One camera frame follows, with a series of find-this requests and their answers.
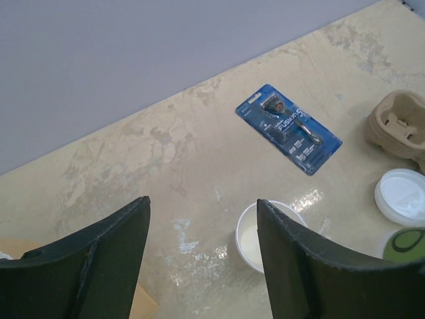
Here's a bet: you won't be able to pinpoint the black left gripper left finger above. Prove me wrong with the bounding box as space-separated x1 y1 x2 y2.
1 196 150 318

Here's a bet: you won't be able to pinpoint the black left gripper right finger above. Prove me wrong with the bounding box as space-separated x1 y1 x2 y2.
256 199 424 318

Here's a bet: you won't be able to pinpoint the green paper cup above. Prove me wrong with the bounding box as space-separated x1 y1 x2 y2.
235 200 308 274

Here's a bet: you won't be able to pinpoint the blue razor blister pack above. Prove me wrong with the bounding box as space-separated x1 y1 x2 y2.
235 84 343 176

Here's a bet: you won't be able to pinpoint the brown paper bag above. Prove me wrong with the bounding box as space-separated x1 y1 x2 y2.
0 238 159 319

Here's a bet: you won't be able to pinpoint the stacked green paper cups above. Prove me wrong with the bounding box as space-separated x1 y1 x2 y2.
381 227 425 263

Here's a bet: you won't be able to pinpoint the stack of white lids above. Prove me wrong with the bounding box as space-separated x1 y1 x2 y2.
374 169 424 227

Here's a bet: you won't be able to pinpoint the brown pulp cup carrier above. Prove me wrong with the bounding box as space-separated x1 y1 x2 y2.
365 90 424 172

